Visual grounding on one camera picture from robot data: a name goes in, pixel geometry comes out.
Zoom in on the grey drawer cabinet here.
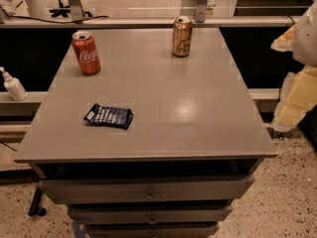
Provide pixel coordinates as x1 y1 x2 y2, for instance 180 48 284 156
15 28 275 238

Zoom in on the dark blue snack bar wrapper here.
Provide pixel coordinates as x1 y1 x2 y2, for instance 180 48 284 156
84 103 134 130

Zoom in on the gold soda can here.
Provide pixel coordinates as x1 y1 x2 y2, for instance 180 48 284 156
172 16 193 57

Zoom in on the black cable on rail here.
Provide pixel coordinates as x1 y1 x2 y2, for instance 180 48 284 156
0 7 110 25

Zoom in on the red Coca-Cola can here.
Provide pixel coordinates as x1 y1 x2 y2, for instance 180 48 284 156
71 31 101 75

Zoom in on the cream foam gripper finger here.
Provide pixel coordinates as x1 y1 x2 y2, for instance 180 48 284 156
271 65 317 132
270 25 296 52

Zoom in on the grey metal frame post right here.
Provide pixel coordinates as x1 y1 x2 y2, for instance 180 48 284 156
195 0 208 23

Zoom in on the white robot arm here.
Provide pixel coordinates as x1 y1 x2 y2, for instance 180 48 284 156
270 1 317 132

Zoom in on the grey metal frame post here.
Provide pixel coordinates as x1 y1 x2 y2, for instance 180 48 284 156
68 0 85 22
195 0 208 23

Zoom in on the white pump bottle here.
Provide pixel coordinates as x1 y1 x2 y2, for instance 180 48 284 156
0 66 28 101

